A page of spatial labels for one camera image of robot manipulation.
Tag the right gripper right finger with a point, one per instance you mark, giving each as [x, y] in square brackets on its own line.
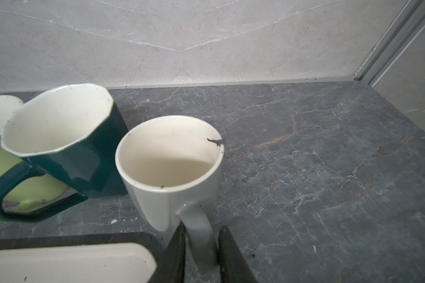
[233, 267]

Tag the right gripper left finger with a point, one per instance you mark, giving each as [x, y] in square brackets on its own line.
[171, 267]

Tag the grey mug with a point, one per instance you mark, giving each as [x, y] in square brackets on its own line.
[171, 167]

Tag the dark green mug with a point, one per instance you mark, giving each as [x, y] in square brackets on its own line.
[70, 133]

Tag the light green mug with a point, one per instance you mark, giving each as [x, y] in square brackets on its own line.
[21, 192]

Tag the beige serving tray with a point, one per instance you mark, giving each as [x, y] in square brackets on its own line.
[105, 263]

